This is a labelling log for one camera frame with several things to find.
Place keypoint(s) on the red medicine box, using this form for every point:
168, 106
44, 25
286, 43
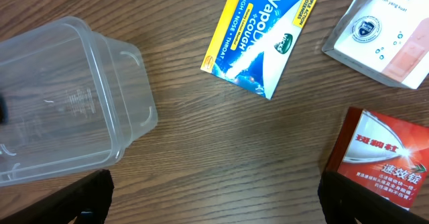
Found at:
386, 155

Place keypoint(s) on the white Hansaplast plaster box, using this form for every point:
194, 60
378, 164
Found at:
386, 40

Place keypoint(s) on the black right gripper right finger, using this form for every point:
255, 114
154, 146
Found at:
344, 201

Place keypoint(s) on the clear plastic container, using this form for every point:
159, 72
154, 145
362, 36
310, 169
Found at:
72, 100

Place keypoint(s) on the blue VapoDrops lozenge box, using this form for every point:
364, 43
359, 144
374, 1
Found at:
253, 41

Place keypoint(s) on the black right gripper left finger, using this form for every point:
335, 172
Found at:
86, 201

